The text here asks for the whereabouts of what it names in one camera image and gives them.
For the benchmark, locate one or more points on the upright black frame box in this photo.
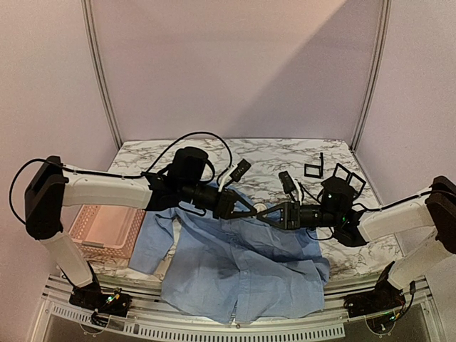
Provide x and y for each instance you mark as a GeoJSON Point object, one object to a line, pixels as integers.
{"type": "Point", "coordinates": [315, 170]}

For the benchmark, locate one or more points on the blue button-up shirt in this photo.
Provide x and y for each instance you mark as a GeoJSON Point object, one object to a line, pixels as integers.
{"type": "Point", "coordinates": [232, 270]}

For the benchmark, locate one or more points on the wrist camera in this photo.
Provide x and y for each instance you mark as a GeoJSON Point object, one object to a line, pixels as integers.
{"type": "Point", "coordinates": [233, 174]}
{"type": "Point", "coordinates": [291, 187]}

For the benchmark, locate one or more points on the right aluminium corner post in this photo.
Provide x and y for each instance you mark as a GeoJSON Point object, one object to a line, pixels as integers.
{"type": "Point", "coordinates": [375, 64]}

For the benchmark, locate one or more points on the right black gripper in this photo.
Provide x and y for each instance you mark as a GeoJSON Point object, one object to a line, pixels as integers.
{"type": "Point", "coordinates": [290, 216]}

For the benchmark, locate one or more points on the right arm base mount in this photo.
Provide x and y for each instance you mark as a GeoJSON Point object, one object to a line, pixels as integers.
{"type": "Point", "coordinates": [384, 297]}

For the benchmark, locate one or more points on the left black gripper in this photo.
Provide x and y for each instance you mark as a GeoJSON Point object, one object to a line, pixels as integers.
{"type": "Point", "coordinates": [226, 205]}

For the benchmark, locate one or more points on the aluminium corner post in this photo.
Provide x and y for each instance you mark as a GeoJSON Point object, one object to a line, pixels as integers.
{"type": "Point", "coordinates": [375, 64]}
{"type": "Point", "coordinates": [97, 61]}

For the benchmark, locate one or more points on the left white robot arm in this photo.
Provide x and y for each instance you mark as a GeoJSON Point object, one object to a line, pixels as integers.
{"type": "Point", "coordinates": [55, 186]}

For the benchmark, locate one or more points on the pink plastic basket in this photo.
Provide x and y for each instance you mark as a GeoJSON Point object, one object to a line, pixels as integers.
{"type": "Point", "coordinates": [108, 231]}

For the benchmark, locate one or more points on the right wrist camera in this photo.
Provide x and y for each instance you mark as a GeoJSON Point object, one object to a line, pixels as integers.
{"type": "Point", "coordinates": [291, 187]}

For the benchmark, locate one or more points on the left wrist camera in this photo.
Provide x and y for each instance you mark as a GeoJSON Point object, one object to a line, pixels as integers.
{"type": "Point", "coordinates": [233, 174]}

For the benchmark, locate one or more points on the orange portrait round brooch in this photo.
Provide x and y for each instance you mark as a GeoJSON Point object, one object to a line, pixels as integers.
{"type": "Point", "coordinates": [260, 207]}

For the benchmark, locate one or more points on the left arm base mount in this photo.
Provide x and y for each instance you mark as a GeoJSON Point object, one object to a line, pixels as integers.
{"type": "Point", "coordinates": [102, 305]}

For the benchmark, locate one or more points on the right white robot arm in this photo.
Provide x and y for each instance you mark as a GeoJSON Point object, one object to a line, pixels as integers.
{"type": "Point", "coordinates": [434, 208]}

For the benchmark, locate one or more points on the left aluminium corner post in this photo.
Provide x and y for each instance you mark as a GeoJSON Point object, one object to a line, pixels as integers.
{"type": "Point", "coordinates": [97, 61]}

